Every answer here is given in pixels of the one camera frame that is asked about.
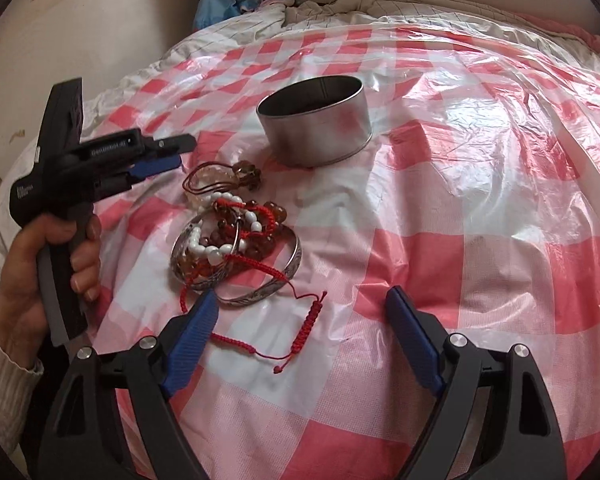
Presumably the person's left hand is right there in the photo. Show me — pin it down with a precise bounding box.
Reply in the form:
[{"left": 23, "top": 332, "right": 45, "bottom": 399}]
[{"left": 0, "top": 213, "right": 103, "bottom": 362}]

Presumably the red braided cord bracelet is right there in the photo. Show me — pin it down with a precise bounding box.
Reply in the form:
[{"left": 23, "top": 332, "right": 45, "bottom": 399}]
[
  {"left": 180, "top": 252, "right": 328, "bottom": 376},
  {"left": 211, "top": 199, "right": 281, "bottom": 237}
]

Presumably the red white checked plastic sheet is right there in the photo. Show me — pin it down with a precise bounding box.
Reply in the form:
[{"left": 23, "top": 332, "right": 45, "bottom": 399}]
[{"left": 77, "top": 22, "right": 600, "bottom": 480}]

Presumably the brown cord crystal bracelet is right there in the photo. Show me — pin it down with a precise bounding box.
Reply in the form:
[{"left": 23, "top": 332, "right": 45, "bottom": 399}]
[{"left": 182, "top": 159, "right": 264, "bottom": 206}]

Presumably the white bead bracelet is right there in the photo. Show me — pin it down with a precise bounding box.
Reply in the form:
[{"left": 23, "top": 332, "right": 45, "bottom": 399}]
[{"left": 187, "top": 191, "right": 266, "bottom": 267}]

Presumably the silver engraved bangle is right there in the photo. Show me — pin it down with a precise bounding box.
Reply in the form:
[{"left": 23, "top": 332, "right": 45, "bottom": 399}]
[
  {"left": 212, "top": 232, "right": 302, "bottom": 309},
  {"left": 170, "top": 212, "right": 246, "bottom": 292}
]

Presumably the pink bed sheet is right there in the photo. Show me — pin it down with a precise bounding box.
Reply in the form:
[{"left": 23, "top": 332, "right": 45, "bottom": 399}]
[{"left": 510, "top": 10, "right": 600, "bottom": 57}]

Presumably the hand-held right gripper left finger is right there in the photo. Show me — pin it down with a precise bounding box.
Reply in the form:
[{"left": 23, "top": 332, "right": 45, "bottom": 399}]
[{"left": 37, "top": 287, "right": 219, "bottom": 480}]

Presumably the amber bead bracelet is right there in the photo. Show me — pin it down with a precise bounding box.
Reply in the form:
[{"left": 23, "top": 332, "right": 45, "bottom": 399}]
[{"left": 179, "top": 200, "right": 294, "bottom": 273}]

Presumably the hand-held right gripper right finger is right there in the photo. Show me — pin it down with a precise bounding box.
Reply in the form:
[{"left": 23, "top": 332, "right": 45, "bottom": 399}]
[{"left": 384, "top": 285, "right": 568, "bottom": 480}]

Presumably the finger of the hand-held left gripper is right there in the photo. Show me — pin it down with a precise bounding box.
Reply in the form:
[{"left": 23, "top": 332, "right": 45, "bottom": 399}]
[
  {"left": 97, "top": 162, "right": 151, "bottom": 192},
  {"left": 147, "top": 133, "right": 199, "bottom": 170}
]

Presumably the person's left forearm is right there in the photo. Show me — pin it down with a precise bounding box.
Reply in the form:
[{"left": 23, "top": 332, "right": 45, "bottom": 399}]
[{"left": 0, "top": 305, "right": 46, "bottom": 457}]

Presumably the round metal tin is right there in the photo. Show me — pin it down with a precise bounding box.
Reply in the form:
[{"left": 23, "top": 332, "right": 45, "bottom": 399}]
[{"left": 256, "top": 75, "right": 373, "bottom": 167}]

